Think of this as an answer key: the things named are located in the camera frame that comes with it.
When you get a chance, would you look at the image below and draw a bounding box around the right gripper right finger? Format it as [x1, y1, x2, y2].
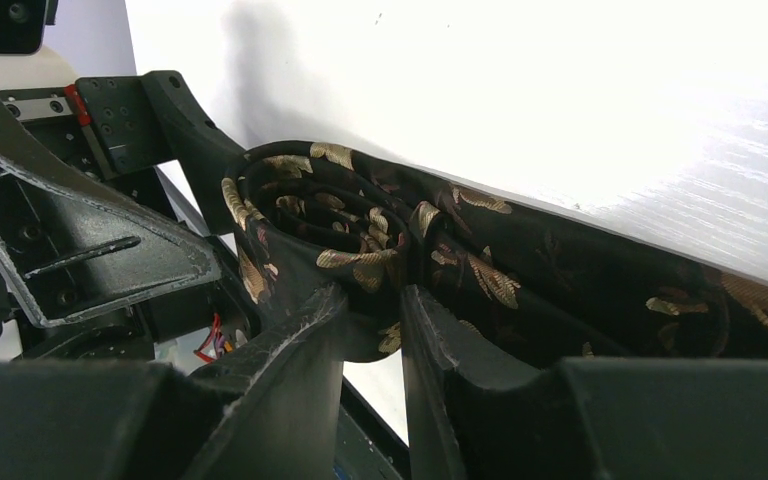
[401, 285, 768, 479]

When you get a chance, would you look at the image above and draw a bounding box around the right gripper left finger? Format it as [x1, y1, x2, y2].
[0, 284, 348, 479]

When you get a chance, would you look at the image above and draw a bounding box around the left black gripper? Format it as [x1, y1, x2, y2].
[0, 70, 259, 360]

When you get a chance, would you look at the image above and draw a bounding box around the black gold floral tie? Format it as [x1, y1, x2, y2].
[221, 141, 768, 368]

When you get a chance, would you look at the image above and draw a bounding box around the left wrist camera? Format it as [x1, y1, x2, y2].
[0, 0, 59, 55]

